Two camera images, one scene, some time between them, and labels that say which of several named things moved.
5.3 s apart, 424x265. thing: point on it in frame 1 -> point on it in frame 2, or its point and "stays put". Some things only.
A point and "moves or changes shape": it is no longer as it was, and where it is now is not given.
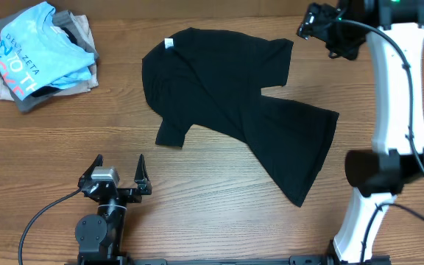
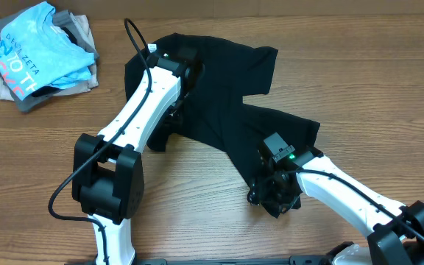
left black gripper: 143,184 -> 178,115
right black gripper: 313,21 -> 271,199
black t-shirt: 213,79 moves or changes shape
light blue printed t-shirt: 31,57 stays put
